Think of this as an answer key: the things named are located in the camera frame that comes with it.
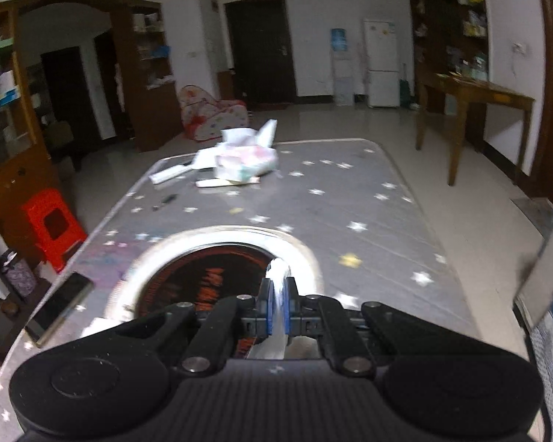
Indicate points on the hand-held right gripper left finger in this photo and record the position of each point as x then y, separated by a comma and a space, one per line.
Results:
265, 306

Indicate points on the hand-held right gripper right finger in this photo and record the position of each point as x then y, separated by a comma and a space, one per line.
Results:
288, 306

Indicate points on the white navy polka dot garment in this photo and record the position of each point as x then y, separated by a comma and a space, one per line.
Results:
277, 281

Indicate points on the round built-in black cooktop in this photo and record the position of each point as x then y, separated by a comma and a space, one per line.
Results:
202, 276

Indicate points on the grey star tablecloth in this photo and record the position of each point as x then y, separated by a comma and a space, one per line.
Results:
373, 221

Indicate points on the black pen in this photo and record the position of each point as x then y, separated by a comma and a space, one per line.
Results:
167, 199

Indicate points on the white open box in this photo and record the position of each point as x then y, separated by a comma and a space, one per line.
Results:
205, 159

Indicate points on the white remote control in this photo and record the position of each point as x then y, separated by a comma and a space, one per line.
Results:
168, 175

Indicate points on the pink children's sofa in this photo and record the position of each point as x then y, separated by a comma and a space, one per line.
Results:
212, 119

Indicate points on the black smartphone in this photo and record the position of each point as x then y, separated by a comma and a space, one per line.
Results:
57, 308

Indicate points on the wooden open shelf unit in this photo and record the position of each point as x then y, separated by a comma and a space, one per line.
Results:
159, 110

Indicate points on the water dispenser with blue bottle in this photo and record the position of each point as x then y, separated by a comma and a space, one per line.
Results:
342, 78

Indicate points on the purple patterned container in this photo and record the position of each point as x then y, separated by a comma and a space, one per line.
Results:
18, 278

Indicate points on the red plastic stool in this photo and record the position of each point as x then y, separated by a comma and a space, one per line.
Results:
34, 207

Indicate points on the dark wooden door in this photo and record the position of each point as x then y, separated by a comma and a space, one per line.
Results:
262, 46

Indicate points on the white refrigerator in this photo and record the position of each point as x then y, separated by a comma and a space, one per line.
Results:
380, 55

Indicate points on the wooden glass display cabinet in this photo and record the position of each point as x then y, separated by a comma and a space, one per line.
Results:
14, 179

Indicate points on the wooden side table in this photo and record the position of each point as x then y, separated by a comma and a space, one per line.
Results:
488, 92

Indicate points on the dark wooden wall cabinet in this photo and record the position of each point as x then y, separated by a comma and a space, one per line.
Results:
442, 18

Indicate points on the white wall socket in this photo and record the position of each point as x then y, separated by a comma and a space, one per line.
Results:
520, 48

